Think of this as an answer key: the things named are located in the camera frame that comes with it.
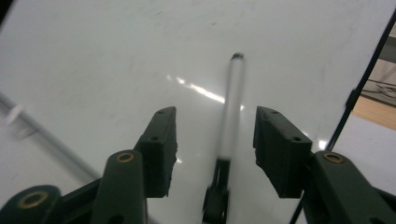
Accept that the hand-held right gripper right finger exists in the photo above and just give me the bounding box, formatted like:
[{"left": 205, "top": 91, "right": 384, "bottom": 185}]
[{"left": 252, "top": 105, "right": 314, "bottom": 200}]

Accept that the white whiteboard stand clip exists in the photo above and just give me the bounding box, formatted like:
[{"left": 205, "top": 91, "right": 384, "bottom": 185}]
[{"left": 3, "top": 105, "right": 29, "bottom": 139}]

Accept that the wooden table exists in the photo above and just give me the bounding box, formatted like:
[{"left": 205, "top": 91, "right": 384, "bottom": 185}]
[{"left": 350, "top": 95, "right": 396, "bottom": 131}]

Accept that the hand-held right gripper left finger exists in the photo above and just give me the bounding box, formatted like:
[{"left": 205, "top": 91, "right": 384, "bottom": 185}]
[{"left": 134, "top": 105, "right": 179, "bottom": 199}]

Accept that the white marker pen black cap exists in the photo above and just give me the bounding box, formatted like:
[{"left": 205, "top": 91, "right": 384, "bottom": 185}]
[{"left": 201, "top": 51, "right": 246, "bottom": 224}]

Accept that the white whiteboard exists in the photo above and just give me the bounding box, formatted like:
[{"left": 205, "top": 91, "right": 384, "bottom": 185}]
[{"left": 0, "top": 0, "right": 396, "bottom": 224}]

